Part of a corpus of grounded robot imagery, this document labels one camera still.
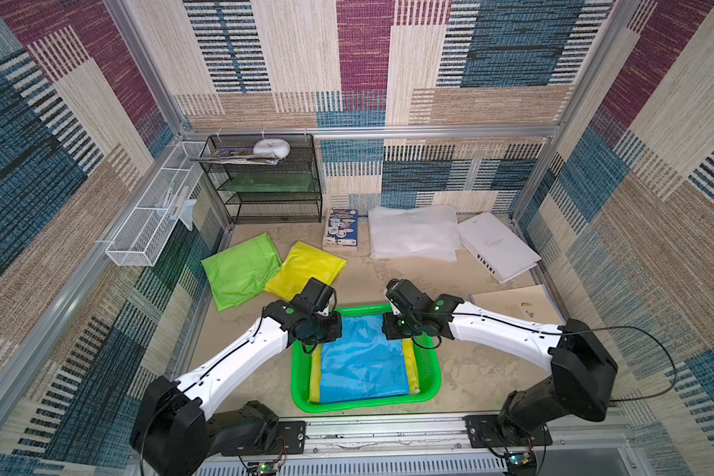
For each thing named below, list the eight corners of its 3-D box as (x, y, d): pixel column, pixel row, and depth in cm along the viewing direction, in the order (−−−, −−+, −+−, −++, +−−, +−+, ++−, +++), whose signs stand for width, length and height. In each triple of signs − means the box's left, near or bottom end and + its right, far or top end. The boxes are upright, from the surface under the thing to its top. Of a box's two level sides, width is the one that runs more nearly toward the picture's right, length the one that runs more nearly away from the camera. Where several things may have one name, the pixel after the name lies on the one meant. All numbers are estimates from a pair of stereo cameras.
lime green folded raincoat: (220, 315, 97) (216, 310, 94) (204, 263, 110) (200, 257, 108) (292, 282, 105) (290, 276, 102) (269, 237, 118) (267, 231, 115)
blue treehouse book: (326, 246, 114) (325, 241, 111) (329, 213, 125) (328, 208, 122) (357, 246, 113) (357, 241, 111) (357, 213, 125) (357, 208, 122)
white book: (501, 283, 103) (504, 277, 100) (453, 231, 118) (455, 225, 115) (539, 264, 108) (544, 258, 105) (488, 217, 123) (491, 211, 120)
